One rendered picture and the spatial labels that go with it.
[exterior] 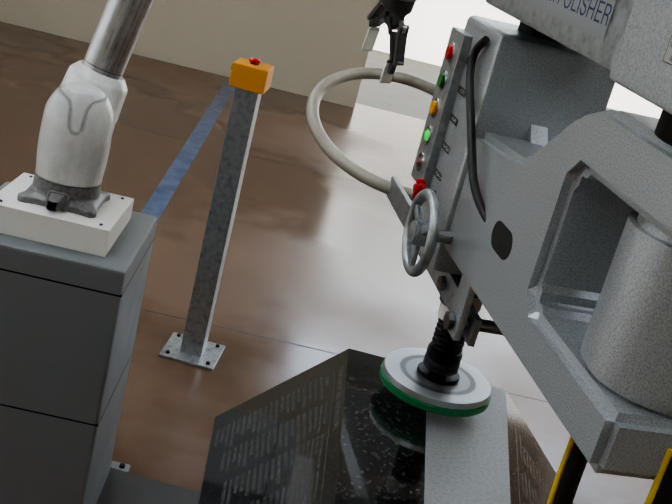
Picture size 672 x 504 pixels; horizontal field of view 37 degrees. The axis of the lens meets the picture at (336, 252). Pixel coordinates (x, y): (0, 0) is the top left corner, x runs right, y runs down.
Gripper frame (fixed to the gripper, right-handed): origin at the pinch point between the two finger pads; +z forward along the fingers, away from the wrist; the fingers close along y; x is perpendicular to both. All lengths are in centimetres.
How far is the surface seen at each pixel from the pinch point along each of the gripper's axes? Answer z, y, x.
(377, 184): 2.2, 43.0, -15.1
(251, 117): 64, -57, -4
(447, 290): -16, 91, -25
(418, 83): 2.3, 5.1, 10.9
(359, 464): 1, 113, -45
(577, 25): -76, 97, -32
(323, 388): 16, 86, -38
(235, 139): 73, -55, -8
